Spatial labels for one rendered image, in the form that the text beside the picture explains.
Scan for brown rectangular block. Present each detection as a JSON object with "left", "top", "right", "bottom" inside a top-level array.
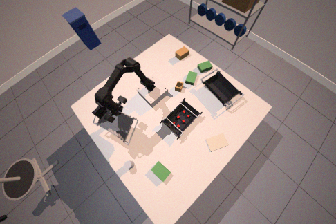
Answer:
[{"left": 175, "top": 47, "right": 189, "bottom": 60}]

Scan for grey cylinder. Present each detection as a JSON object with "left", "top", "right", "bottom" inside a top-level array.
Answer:
[{"left": 124, "top": 161, "right": 135, "bottom": 169}]

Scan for small brown open box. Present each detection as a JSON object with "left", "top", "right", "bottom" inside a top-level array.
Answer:
[{"left": 175, "top": 81, "right": 184, "bottom": 92}]

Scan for green rectangular block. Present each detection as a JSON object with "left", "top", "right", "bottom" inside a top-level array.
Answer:
[
  {"left": 151, "top": 161, "right": 171, "bottom": 182},
  {"left": 185, "top": 71, "right": 198, "bottom": 85},
  {"left": 197, "top": 60, "right": 213, "bottom": 73}
]

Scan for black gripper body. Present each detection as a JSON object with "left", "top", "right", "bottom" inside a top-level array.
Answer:
[{"left": 104, "top": 95, "right": 127, "bottom": 123}]

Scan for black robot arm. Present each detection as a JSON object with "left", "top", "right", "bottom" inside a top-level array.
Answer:
[{"left": 92, "top": 58, "right": 156, "bottom": 119}]

